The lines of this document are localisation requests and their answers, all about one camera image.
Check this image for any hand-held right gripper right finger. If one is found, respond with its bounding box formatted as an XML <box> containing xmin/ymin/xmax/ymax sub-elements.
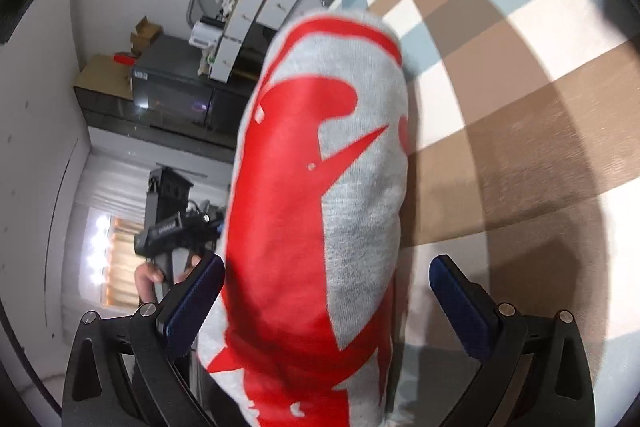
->
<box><xmin>428</xmin><ymin>254</ymin><xmax>597</xmax><ymax>427</ymax></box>

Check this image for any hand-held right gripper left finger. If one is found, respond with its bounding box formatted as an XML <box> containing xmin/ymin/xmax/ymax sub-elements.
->
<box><xmin>60</xmin><ymin>253</ymin><xmax>227</xmax><ymax>427</ymax></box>

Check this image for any grey printed hoodie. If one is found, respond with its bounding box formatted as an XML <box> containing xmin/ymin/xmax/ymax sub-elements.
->
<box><xmin>195</xmin><ymin>9</ymin><xmax>413</xmax><ymax>427</ymax></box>

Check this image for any person's left hand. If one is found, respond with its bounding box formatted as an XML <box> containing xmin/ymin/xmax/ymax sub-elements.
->
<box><xmin>134</xmin><ymin>256</ymin><xmax>205</xmax><ymax>304</ymax></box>

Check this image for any beige curtain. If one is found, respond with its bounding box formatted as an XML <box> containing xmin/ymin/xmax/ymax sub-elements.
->
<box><xmin>82</xmin><ymin>207</ymin><xmax>151</xmax><ymax>308</ymax></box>

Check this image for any dark glass cabinet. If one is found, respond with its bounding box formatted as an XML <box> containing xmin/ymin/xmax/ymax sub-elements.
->
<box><xmin>74</xmin><ymin>84</ymin><xmax>237</xmax><ymax>164</ymax></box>

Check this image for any flat cardboard box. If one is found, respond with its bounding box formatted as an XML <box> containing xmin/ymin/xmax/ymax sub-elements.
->
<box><xmin>75</xmin><ymin>54</ymin><xmax>133</xmax><ymax>90</ymax></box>

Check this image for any open cardboard box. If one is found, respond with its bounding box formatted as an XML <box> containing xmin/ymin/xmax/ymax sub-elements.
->
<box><xmin>131</xmin><ymin>17</ymin><xmax>163</xmax><ymax>52</ymax></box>

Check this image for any checkered blanket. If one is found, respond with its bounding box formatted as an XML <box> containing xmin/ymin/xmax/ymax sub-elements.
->
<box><xmin>342</xmin><ymin>0</ymin><xmax>640</xmax><ymax>413</ymax></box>

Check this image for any white drawer desk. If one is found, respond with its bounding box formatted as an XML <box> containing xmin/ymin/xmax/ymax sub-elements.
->
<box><xmin>207</xmin><ymin>0</ymin><xmax>321</xmax><ymax>82</ymax></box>

